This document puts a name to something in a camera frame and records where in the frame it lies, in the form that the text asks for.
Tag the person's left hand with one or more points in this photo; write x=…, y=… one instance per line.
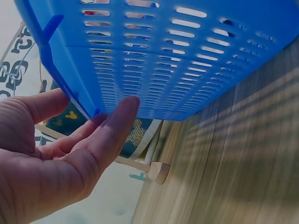
x=42, y=177

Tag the person's left thumb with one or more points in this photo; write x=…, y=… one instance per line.
x=39, y=105

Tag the person's left fingers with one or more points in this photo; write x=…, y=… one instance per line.
x=112, y=135

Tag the blue slotted plastic basket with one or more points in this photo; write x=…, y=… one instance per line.
x=163, y=58

